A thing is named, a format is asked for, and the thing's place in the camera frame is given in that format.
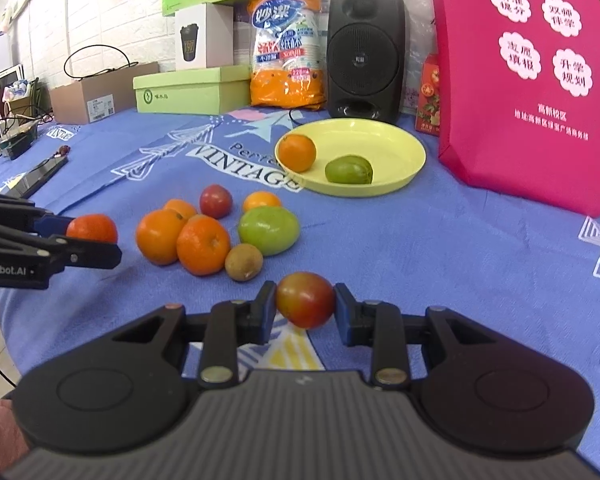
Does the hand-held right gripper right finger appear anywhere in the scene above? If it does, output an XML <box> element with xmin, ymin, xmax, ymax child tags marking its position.
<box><xmin>333</xmin><ymin>283</ymin><xmax>517</xmax><ymax>387</ymax></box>

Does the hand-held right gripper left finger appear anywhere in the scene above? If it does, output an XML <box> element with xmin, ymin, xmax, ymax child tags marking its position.
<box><xmin>94</xmin><ymin>281</ymin><xmax>280</xmax><ymax>387</ymax></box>

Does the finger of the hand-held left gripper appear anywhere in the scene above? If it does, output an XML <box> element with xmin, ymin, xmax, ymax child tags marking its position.
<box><xmin>0</xmin><ymin>233</ymin><xmax>124</xmax><ymax>274</ymax></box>
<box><xmin>0</xmin><ymin>190</ymin><xmax>77</xmax><ymax>239</ymax></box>

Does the small orange tangerine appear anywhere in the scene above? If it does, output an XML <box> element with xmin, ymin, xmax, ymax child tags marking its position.
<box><xmin>66</xmin><ymin>213</ymin><xmax>119</xmax><ymax>246</ymax></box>
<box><xmin>243</xmin><ymin>191</ymin><xmax>283</xmax><ymax>213</ymax></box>
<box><xmin>163</xmin><ymin>198</ymin><xmax>199</xmax><ymax>221</ymax></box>

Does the yellow plate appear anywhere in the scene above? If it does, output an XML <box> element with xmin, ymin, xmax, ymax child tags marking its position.
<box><xmin>274</xmin><ymin>118</ymin><xmax>427</xmax><ymax>198</ymax></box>

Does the large orange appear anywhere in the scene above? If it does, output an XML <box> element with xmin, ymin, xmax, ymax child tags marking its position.
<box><xmin>135</xmin><ymin>209</ymin><xmax>187</xmax><ymax>266</ymax></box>

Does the brown kiwi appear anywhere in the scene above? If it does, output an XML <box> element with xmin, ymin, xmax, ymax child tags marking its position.
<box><xmin>224</xmin><ymin>243</ymin><xmax>264</xmax><ymax>282</ymax></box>

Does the green apple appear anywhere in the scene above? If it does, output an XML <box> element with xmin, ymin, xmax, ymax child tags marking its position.
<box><xmin>237</xmin><ymin>206</ymin><xmax>301</xmax><ymax>256</ymax></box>

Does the black electronics box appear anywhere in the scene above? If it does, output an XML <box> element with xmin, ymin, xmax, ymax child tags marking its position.
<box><xmin>0</xmin><ymin>122</ymin><xmax>39</xmax><ymax>161</ymax></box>

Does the orange with stem dimple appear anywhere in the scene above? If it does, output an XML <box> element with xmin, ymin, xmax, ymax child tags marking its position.
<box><xmin>176</xmin><ymin>215</ymin><xmax>232</xmax><ymax>277</ymax></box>

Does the blue printed tablecloth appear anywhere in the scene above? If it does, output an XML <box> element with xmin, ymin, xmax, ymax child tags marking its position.
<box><xmin>0</xmin><ymin>106</ymin><xmax>600</xmax><ymax>480</ymax></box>

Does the red apple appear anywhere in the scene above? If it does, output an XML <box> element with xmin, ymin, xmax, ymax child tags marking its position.
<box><xmin>199</xmin><ymin>184</ymin><xmax>233</xmax><ymax>220</ymax></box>

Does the cardboard box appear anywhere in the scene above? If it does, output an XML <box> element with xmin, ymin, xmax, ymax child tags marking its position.
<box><xmin>48</xmin><ymin>62</ymin><xmax>160</xmax><ymax>125</ymax></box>

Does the green kiwi-shaped fruit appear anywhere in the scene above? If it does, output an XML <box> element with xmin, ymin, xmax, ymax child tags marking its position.
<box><xmin>324</xmin><ymin>155</ymin><xmax>374</xmax><ymax>185</ymax></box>

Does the round orange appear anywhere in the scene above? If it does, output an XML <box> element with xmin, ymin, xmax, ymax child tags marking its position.
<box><xmin>278</xmin><ymin>133</ymin><xmax>317</xmax><ymax>173</ymax></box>

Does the light green flat box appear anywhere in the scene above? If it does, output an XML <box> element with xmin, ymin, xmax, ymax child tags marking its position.
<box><xmin>132</xmin><ymin>64</ymin><xmax>254</xmax><ymax>115</ymax></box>

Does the red carton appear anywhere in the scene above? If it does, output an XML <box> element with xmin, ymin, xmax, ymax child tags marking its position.
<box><xmin>414</xmin><ymin>52</ymin><xmax>444</xmax><ymax>137</ymax></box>

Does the white box with cup picture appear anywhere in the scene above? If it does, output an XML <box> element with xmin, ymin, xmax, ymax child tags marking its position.
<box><xmin>173</xmin><ymin>2</ymin><xmax>235</xmax><ymax>71</ymax></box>

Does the magenta tote bag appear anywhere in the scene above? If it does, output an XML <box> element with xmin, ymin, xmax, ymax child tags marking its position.
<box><xmin>428</xmin><ymin>0</ymin><xmax>600</xmax><ymax>219</ymax></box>

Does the black speaker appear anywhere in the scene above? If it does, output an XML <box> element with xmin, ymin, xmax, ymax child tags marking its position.
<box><xmin>326</xmin><ymin>0</ymin><xmax>407</xmax><ymax>124</ymax></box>

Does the orange pack of paper cups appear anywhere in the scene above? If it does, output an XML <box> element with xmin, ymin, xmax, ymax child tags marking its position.
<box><xmin>247</xmin><ymin>0</ymin><xmax>329</xmax><ymax>111</ymax></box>

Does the black cable loop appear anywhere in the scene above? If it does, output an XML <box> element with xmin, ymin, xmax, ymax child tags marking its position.
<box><xmin>63</xmin><ymin>47</ymin><xmax>139</xmax><ymax>81</ymax></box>

